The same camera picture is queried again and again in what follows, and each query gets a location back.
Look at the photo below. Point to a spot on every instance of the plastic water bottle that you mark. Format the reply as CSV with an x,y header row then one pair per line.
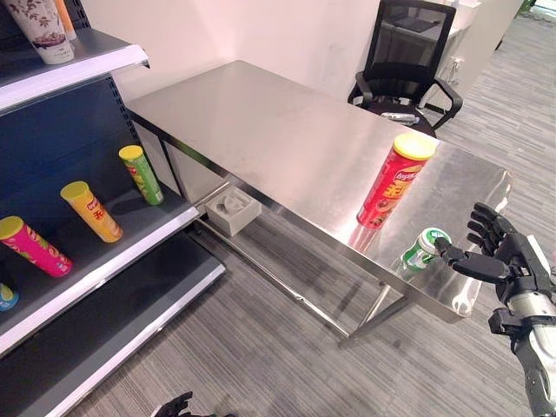
x,y
399,117

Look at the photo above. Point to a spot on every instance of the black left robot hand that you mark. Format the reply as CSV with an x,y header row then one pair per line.
x,y
176,406

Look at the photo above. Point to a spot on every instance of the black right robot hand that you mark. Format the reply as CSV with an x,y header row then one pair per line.
x,y
499,254

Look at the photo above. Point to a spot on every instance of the white floral paper cup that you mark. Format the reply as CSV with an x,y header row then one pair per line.
x,y
43,30

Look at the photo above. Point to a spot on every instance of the green chips canister yellow lid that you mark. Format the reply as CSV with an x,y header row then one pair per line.
x,y
142,174

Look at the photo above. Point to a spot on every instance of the green drink can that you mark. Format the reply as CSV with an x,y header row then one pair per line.
x,y
420,253

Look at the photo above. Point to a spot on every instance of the white desk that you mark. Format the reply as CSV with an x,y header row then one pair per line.
x,y
467,17

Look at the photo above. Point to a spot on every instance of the blue green canister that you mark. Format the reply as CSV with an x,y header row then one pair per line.
x,y
6,297

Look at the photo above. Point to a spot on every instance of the grey retail shelf unit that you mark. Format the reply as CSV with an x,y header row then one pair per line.
x,y
87,217

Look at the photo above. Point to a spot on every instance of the black mesh office chair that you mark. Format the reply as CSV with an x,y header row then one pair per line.
x,y
406,65

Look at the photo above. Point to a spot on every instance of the red chips canister yellow lid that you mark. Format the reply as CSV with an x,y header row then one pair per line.
x,y
393,182

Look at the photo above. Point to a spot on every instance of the pink chips canister yellow lid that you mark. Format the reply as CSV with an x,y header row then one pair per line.
x,y
35,247

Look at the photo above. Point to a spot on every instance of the stainless steel table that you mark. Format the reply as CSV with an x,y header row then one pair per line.
x,y
304,165

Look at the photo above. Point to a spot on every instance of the white wall power socket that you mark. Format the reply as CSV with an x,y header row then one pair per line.
x,y
456,61

